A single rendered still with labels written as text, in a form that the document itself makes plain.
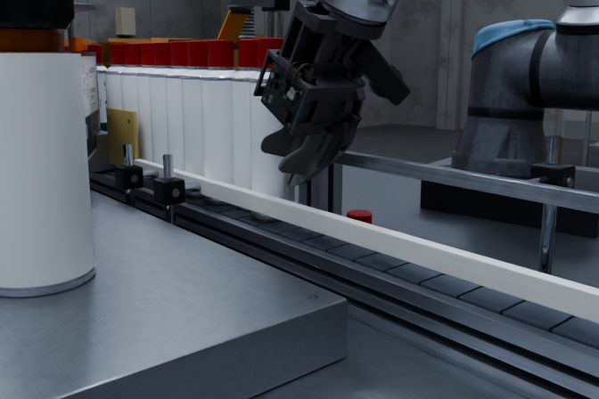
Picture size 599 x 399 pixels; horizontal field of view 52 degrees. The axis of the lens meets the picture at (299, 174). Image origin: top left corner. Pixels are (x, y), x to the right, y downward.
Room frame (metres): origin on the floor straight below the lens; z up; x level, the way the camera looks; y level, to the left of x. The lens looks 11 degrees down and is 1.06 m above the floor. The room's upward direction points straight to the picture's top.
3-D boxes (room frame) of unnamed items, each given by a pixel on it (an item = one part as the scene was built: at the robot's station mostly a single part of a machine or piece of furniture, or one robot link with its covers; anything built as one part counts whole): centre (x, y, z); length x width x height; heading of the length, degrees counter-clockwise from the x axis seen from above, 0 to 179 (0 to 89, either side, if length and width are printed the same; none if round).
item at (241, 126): (0.75, 0.06, 0.98); 0.05 x 0.05 x 0.20
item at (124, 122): (0.94, 0.27, 0.94); 0.10 x 0.01 x 0.09; 40
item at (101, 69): (1.11, 0.37, 0.98); 0.05 x 0.05 x 0.20
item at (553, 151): (0.53, -0.21, 0.91); 0.07 x 0.03 x 0.17; 130
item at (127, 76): (0.98, 0.26, 0.98); 0.05 x 0.05 x 0.20
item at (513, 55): (0.97, -0.34, 1.05); 0.13 x 0.12 x 0.14; 44
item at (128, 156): (0.82, 0.22, 0.89); 0.06 x 0.03 x 0.12; 130
